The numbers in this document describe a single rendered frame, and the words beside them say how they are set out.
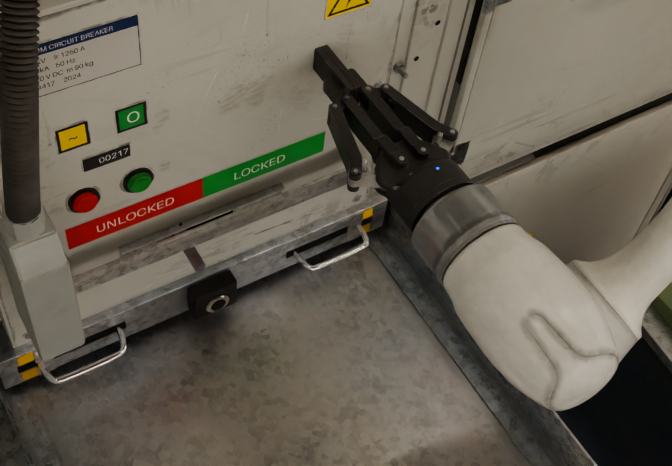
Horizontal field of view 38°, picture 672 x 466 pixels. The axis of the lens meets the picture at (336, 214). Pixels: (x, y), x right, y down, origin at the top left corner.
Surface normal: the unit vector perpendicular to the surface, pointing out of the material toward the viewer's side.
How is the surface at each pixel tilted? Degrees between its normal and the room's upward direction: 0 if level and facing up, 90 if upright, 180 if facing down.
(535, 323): 33
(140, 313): 90
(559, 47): 90
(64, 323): 90
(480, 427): 0
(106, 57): 90
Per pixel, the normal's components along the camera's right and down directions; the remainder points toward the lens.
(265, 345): 0.09, -0.62
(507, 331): -0.62, 0.04
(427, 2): 0.51, 0.70
